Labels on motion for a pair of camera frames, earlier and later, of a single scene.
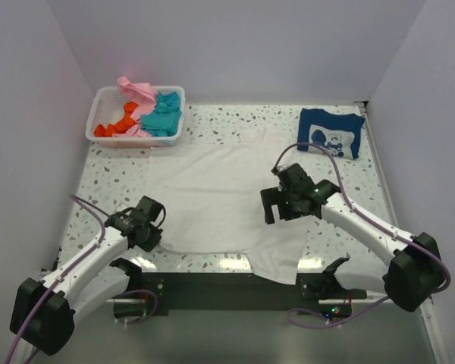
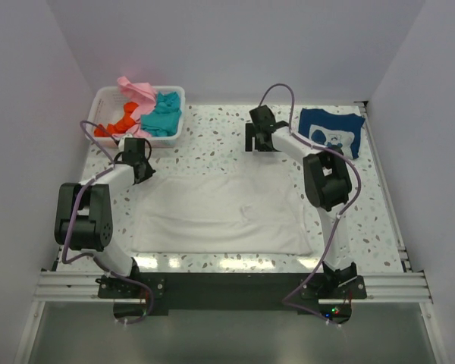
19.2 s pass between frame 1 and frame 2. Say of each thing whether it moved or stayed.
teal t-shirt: stayed
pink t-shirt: stayed
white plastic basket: stayed
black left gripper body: moved
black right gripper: moved
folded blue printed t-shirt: stayed
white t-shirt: moved
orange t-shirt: stayed
